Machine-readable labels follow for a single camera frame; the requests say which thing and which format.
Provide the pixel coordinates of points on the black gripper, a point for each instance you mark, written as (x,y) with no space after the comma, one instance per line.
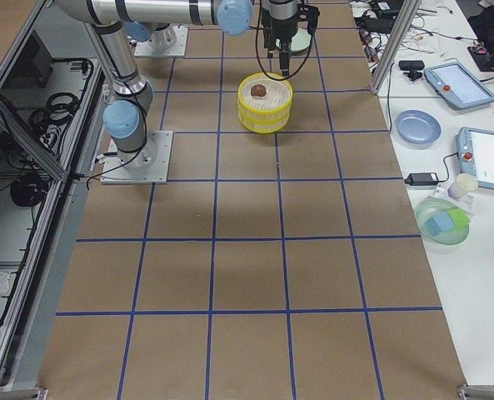
(281,28)

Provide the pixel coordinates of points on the brown bun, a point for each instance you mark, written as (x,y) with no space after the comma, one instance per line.
(258,91)

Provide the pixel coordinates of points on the yellow steamer basket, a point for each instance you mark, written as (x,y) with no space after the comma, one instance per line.
(279,93)
(263,123)

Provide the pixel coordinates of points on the light green plate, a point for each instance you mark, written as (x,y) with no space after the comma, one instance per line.
(301,42)

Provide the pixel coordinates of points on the black webcam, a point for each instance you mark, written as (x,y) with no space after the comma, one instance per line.
(412,68)

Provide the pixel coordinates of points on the blue plate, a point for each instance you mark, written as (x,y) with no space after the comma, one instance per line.
(417,129)

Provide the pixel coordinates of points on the teach pendant far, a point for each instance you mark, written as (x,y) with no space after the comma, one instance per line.
(460,88)

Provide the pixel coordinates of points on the teach pendant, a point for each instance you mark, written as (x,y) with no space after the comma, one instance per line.
(460,88)
(475,148)

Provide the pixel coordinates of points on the black power adapter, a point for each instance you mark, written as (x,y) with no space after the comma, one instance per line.
(422,179)

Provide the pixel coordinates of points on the paper cup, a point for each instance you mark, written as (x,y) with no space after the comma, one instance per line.
(463,184)

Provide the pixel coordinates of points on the teach pendant near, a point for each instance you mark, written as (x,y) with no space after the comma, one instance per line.
(475,148)

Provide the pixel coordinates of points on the green bowl with sponges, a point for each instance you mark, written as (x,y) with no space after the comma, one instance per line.
(442,221)

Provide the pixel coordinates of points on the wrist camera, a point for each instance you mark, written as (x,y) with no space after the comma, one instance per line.
(310,14)

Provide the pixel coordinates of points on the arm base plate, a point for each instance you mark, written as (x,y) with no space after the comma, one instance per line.
(149,166)
(168,42)

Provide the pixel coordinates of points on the aluminium frame post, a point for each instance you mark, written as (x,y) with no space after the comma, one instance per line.
(399,31)

